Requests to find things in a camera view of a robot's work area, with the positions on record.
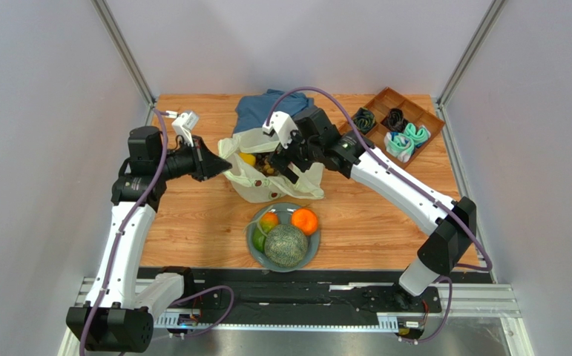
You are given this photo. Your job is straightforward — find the brown wooden divided tray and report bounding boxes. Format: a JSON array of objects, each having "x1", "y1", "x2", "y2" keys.
[{"x1": 352, "y1": 88, "x2": 444, "y2": 168}]

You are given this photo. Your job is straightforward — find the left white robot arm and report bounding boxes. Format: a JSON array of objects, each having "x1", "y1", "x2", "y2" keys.
[{"x1": 66, "y1": 126, "x2": 231, "y2": 355}]

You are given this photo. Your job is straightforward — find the translucent pale green plastic bag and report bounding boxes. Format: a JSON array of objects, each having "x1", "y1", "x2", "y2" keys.
[{"x1": 217, "y1": 128, "x2": 325, "y2": 203}]

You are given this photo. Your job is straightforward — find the black rolled sock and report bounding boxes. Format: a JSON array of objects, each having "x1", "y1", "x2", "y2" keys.
[{"x1": 381, "y1": 108, "x2": 409, "y2": 133}]

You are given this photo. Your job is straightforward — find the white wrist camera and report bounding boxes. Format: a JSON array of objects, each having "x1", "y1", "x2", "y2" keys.
[
  {"x1": 164, "y1": 110, "x2": 200, "y2": 147},
  {"x1": 262, "y1": 111, "x2": 298, "y2": 148}
]

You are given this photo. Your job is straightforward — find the fake brown longan bunch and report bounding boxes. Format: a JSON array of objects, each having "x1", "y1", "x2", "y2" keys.
[{"x1": 254, "y1": 152, "x2": 280, "y2": 177}]

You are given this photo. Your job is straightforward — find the purple cable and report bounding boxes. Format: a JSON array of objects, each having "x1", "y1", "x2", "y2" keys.
[
  {"x1": 264, "y1": 87, "x2": 493, "y2": 272},
  {"x1": 78, "y1": 108, "x2": 170, "y2": 356}
]

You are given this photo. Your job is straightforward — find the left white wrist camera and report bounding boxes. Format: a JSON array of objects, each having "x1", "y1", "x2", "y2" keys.
[{"x1": 164, "y1": 110, "x2": 200, "y2": 147}]

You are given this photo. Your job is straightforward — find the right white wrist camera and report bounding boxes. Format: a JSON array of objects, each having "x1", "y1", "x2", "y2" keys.
[{"x1": 262, "y1": 111, "x2": 298, "y2": 148}]

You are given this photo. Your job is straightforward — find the white teal rolled sock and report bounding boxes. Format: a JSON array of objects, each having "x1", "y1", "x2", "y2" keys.
[{"x1": 384, "y1": 132, "x2": 415, "y2": 163}]

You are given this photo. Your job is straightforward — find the fake green orange mango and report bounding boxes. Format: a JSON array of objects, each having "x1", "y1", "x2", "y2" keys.
[{"x1": 252, "y1": 211, "x2": 280, "y2": 252}]

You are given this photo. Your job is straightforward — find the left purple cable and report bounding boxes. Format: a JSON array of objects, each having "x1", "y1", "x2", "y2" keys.
[{"x1": 78, "y1": 108, "x2": 170, "y2": 356}]

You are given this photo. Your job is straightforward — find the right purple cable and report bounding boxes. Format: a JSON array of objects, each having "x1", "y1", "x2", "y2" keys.
[{"x1": 264, "y1": 87, "x2": 493, "y2": 272}]

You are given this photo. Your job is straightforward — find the fake yellow lemon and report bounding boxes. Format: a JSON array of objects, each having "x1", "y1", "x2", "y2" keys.
[{"x1": 238, "y1": 152, "x2": 257, "y2": 167}]

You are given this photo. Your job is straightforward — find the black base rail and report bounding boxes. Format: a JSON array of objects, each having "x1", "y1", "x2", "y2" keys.
[{"x1": 156, "y1": 268, "x2": 450, "y2": 339}]

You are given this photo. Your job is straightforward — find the fake netted melon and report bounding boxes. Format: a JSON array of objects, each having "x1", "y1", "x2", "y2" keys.
[{"x1": 264, "y1": 224, "x2": 309, "y2": 268}]

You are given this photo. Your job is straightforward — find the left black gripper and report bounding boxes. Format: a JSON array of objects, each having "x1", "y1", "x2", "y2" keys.
[{"x1": 154, "y1": 136, "x2": 231, "y2": 182}]

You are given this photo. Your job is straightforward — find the fake orange fruit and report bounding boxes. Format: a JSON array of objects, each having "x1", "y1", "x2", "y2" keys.
[{"x1": 290, "y1": 208, "x2": 319, "y2": 236}]

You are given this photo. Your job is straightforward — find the dark green rolled sock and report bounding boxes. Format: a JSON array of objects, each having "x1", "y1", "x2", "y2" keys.
[{"x1": 352, "y1": 107, "x2": 377, "y2": 135}]

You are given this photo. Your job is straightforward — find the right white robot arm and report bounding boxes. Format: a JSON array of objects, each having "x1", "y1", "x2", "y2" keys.
[{"x1": 262, "y1": 107, "x2": 476, "y2": 297}]

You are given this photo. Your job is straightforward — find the blue crumpled cloth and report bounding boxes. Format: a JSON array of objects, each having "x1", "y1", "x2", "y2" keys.
[{"x1": 232, "y1": 89, "x2": 314, "y2": 134}]

